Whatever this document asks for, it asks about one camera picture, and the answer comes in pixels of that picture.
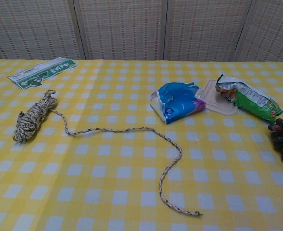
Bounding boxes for beige black braided rope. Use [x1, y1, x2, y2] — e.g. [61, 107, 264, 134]
[12, 89, 203, 217]

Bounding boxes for blue snack bag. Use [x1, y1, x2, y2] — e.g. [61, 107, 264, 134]
[150, 81, 207, 125]

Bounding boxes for beige plastic lid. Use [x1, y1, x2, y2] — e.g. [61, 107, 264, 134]
[194, 79, 238, 117]

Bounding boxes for yellow white checkered tablecloth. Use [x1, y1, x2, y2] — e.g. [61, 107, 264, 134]
[0, 57, 283, 231]

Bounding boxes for woven folding screen panel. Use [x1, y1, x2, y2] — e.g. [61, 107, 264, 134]
[74, 0, 171, 61]
[0, 0, 81, 60]
[164, 0, 255, 62]
[234, 0, 283, 63]

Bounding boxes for green white flattened carton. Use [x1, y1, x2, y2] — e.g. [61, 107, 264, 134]
[6, 57, 77, 90]

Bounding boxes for green snack bag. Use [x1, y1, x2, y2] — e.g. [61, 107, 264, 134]
[215, 74, 283, 125]

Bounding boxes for dark purple grape bunch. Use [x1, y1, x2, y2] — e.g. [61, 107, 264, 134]
[267, 117, 283, 169]

